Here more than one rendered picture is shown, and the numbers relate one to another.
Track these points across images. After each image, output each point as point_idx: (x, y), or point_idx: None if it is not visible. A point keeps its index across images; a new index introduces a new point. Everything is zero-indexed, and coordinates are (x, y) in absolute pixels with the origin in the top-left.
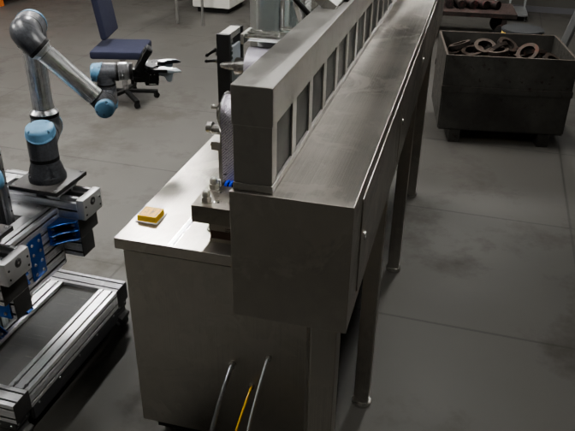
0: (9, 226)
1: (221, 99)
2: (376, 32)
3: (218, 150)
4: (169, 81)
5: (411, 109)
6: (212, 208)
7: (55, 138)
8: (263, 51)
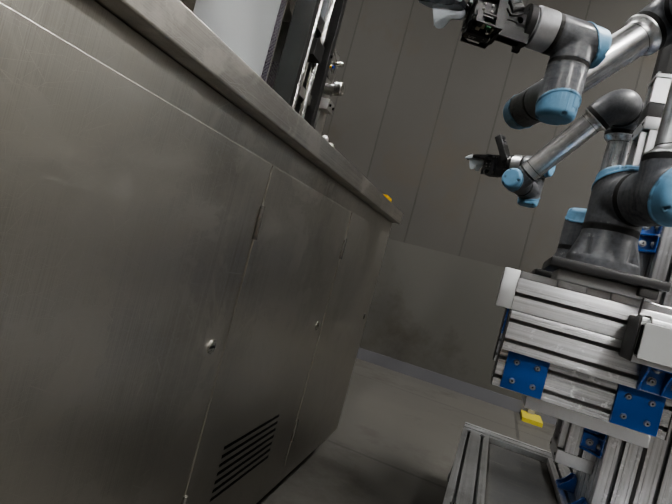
0: (538, 268)
1: (335, 54)
2: None
3: (323, 114)
4: (437, 27)
5: None
6: None
7: (593, 188)
8: None
